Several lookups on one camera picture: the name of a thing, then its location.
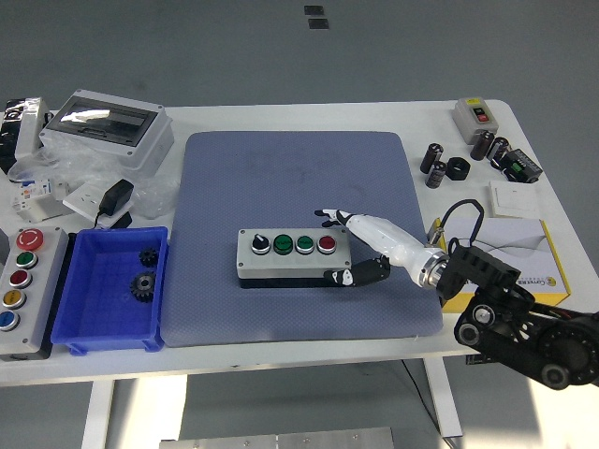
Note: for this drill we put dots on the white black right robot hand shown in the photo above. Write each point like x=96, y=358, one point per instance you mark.
x=393, y=241

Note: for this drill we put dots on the grey four-button control box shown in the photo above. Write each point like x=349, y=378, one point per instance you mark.
x=292, y=264

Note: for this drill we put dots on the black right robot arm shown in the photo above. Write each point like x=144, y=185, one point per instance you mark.
x=515, y=327

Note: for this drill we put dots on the grey five-button control box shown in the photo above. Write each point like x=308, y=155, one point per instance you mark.
x=39, y=299

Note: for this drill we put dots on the short black capacitor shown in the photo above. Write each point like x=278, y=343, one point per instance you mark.
x=436, y=175

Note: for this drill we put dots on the tall black capacitor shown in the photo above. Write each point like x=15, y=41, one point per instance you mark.
x=430, y=159

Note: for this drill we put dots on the black hex nut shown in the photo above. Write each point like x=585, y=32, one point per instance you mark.
x=461, y=174

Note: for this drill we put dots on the brown capacitor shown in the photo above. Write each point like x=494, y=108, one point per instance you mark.
x=482, y=146

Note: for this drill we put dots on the yellow white cardboard box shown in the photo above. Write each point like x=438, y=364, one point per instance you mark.
x=524, y=243

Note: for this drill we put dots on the black silver-striped capacitor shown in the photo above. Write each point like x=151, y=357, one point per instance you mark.
x=498, y=149

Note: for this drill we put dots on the black module with green terminal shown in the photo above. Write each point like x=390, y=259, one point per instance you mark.
x=524, y=167

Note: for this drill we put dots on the white table leg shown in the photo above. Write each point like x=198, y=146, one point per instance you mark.
x=444, y=397
x=97, y=416

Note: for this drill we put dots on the grey-blue table mat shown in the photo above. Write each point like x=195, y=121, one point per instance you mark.
x=234, y=187

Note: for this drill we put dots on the dark floor plate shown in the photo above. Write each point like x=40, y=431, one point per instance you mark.
x=313, y=10
x=318, y=24

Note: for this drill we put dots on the small black bevel gear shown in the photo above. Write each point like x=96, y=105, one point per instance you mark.
x=148, y=257

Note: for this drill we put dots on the large black bevel gear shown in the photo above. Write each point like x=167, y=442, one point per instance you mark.
x=143, y=286

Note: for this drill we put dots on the black power adapter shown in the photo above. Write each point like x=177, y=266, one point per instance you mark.
x=117, y=194

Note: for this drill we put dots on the blue plastic bin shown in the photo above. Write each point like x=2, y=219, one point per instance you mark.
x=103, y=322

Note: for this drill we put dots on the clear plastic bag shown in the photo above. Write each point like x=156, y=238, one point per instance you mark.
x=79, y=163

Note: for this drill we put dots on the white circuit breaker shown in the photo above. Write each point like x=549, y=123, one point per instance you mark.
x=37, y=196

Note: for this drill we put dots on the white wrapped box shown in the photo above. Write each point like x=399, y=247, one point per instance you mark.
x=30, y=131

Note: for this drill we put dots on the black wrapped package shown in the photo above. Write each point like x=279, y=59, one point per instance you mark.
x=7, y=135

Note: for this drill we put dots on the white wall switch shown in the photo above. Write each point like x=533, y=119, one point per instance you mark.
x=515, y=198

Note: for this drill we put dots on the grey red-black switch box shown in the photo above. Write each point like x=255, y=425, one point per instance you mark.
x=468, y=121

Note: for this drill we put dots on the black bracket under table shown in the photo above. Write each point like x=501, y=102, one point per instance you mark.
x=477, y=360

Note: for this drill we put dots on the grey enclosure with clear lid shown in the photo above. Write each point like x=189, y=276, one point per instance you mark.
x=140, y=149

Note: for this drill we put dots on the white wall socket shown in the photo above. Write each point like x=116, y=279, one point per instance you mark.
x=82, y=198

